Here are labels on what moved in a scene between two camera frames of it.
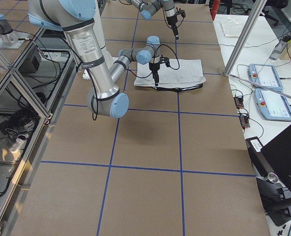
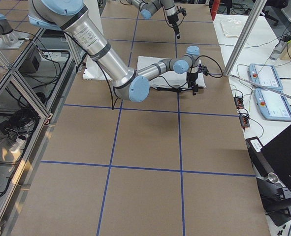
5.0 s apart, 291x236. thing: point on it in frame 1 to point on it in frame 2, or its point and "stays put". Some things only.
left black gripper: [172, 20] stays put
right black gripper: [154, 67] to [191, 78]
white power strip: [16, 146] stays put
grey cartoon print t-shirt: [182, 75] stays put
